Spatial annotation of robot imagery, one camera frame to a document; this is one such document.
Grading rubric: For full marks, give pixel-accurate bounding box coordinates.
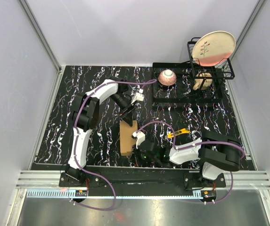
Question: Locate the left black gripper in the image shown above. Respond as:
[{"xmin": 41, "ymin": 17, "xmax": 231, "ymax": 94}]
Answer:
[{"xmin": 110, "ymin": 93, "xmax": 137, "ymax": 127}]

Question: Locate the brown cardboard express box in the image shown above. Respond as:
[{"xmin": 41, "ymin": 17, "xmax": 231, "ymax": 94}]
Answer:
[{"xmin": 120, "ymin": 120, "xmax": 138, "ymax": 156}]

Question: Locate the yellow black utility knife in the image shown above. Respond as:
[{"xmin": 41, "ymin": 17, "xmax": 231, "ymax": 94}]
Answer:
[{"xmin": 165, "ymin": 129, "xmax": 190, "ymax": 139}]

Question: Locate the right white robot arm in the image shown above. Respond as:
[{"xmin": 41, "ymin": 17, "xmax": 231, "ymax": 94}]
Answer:
[{"xmin": 131, "ymin": 131, "xmax": 245, "ymax": 187}]

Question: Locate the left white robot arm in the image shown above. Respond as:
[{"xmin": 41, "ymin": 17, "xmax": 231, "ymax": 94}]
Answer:
[{"xmin": 65, "ymin": 76, "xmax": 135, "ymax": 186}]

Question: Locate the pink patterned bowl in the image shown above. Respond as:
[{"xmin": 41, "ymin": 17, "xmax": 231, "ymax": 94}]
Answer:
[{"xmin": 158, "ymin": 69, "xmax": 177, "ymax": 86}]

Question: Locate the beige ceramic mug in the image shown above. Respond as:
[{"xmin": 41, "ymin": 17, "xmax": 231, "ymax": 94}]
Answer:
[{"xmin": 193, "ymin": 72, "xmax": 213, "ymax": 90}]

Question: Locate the cream pink plate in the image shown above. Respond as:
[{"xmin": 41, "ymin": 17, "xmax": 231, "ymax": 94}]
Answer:
[{"xmin": 191, "ymin": 31, "xmax": 236, "ymax": 67}]

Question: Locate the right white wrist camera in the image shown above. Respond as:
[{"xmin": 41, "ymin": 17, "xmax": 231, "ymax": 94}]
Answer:
[{"xmin": 131, "ymin": 131, "xmax": 145, "ymax": 149}]

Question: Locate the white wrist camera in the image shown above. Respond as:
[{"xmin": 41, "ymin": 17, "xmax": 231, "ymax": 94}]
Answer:
[
  {"xmin": 131, "ymin": 89, "xmax": 145, "ymax": 104},
  {"xmin": 131, "ymin": 131, "xmax": 145, "ymax": 149}
]

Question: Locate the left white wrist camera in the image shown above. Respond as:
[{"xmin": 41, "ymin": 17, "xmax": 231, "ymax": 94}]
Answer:
[{"xmin": 131, "ymin": 89, "xmax": 145, "ymax": 104}]

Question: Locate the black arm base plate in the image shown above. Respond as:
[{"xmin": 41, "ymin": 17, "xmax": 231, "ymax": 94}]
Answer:
[{"xmin": 59, "ymin": 166, "xmax": 226, "ymax": 189}]

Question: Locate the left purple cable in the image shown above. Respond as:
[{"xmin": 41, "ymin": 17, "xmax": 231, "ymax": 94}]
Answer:
[{"xmin": 73, "ymin": 79, "xmax": 158, "ymax": 210}]

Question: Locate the black wire dish rack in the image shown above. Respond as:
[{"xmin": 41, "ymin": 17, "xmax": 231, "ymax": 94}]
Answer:
[{"xmin": 152, "ymin": 37, "xmax": 235, "ymax": 104}]

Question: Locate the aluminium frame rail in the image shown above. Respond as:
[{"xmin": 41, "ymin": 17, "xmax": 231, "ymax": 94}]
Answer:
[{"xmin": 18, "ymin": 0, "xmax": 63, "ymax": 73}]

